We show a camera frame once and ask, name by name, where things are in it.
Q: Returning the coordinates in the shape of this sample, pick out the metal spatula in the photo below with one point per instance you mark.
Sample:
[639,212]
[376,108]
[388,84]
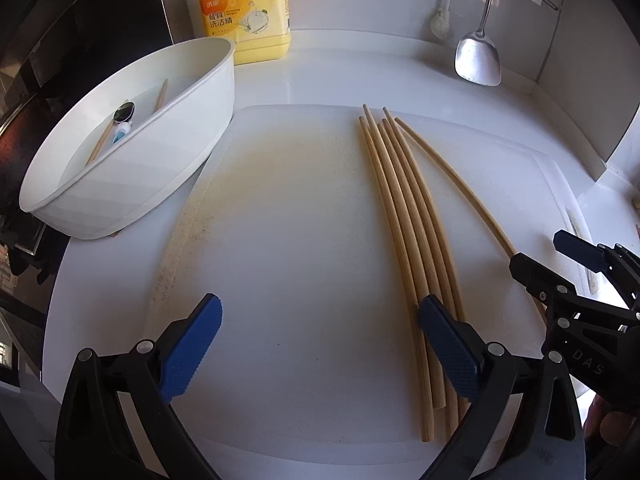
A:
[477,62]

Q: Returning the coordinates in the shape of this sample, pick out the black glass backsplash panel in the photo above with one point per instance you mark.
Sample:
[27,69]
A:
[75,20]

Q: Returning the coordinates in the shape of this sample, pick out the bundle of wooden chopsticks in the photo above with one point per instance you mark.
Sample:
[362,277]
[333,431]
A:
[405,220]

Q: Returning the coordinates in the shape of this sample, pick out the white plastic cutting board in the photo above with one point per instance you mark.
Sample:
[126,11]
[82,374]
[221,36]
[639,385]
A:
[280,235]

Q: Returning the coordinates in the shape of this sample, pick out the white round basin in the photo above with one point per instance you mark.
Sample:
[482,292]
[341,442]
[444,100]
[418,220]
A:
[165,160]

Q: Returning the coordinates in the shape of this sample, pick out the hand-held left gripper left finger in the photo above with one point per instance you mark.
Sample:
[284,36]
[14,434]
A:
[192,347]

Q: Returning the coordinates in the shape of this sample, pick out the yellow dish soap bottle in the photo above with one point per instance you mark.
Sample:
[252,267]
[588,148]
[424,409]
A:
[245,15]

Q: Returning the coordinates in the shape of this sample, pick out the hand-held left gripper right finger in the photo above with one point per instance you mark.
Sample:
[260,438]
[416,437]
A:
[450,347]

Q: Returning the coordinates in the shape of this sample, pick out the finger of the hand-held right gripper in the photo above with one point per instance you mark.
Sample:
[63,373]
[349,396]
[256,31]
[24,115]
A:
[580,250]
[535,275]

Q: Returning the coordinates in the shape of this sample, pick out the single wooden chopstick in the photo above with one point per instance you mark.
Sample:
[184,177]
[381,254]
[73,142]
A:
[459,184]
[160,95]
[99,144]

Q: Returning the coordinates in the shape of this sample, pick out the person's right hand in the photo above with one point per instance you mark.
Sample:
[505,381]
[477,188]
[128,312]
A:
[617,427]

